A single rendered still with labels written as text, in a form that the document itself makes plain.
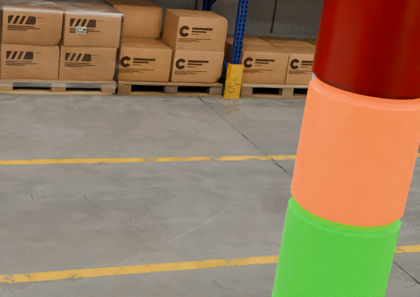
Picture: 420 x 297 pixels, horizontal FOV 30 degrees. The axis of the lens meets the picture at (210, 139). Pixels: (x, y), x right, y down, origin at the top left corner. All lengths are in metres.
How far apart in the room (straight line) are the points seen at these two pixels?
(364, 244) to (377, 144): 0.04
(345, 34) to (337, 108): 0.03
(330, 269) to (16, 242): 4.82
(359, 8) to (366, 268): 0.11
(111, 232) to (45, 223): 0.44
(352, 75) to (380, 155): 0.03
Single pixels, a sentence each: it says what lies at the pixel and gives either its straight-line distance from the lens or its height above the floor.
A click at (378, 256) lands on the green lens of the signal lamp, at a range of 0.34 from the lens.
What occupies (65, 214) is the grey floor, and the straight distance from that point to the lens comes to 5.53.
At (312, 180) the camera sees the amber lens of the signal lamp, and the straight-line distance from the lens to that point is 0.33.
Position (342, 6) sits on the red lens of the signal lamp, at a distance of 0.31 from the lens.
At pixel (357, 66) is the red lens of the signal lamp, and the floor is 2.28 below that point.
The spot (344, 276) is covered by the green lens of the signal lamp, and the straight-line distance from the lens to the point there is 0.34.
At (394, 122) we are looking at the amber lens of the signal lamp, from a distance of 0.32.
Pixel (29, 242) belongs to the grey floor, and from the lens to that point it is 5.12.
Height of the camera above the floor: 2.35
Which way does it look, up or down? 19 degrees down
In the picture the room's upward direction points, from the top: 8 degrees clockwise
